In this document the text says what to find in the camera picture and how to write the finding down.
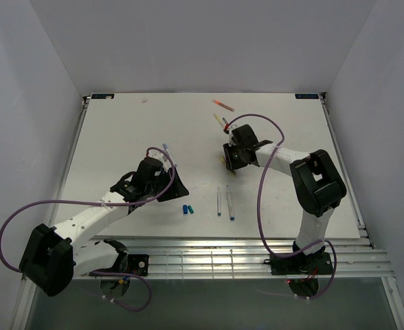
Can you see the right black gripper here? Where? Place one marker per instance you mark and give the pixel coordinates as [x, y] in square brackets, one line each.
[231, 163]

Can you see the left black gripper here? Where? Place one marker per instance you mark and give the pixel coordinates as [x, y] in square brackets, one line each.
[178, 190]

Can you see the yellow highlighter pen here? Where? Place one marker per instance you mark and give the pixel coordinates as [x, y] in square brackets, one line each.
[230, 171]

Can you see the lavender acrylic marker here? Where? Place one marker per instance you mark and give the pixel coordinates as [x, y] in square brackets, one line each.
[167, 150]

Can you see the green acrylic marker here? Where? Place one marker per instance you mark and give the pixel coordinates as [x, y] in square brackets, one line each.
[218, 202]

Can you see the blue cap white marker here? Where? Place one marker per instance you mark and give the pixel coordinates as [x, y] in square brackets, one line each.
[229, 203]

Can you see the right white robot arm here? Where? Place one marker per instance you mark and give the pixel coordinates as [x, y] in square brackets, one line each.
[318, 185]

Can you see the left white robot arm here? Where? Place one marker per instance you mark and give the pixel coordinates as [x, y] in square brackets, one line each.
[53, 256]

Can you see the yellow slim pen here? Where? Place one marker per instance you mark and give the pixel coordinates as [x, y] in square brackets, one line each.
[219, 120]

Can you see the orange highlighter pen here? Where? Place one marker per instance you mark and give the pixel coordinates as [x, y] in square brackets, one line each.
[223, 105]

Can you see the right blue corner label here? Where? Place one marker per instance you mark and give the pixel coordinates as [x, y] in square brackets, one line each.
[306, 96]

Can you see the blue corner label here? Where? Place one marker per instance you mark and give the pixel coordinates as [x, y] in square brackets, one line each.
[306, 96]
[102, 96]

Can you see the left blue corner label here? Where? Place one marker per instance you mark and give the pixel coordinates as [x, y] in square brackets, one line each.
[102, 96]

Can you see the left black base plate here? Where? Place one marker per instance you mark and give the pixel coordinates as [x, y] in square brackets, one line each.
[136, 264]

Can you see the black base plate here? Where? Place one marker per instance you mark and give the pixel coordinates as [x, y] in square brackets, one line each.
[319, 264]
[136, 264]

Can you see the aluminium frame rail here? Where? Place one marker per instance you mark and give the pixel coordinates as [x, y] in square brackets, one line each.
[185, 259]

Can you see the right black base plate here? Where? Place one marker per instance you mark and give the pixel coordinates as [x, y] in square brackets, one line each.
[319, 264]

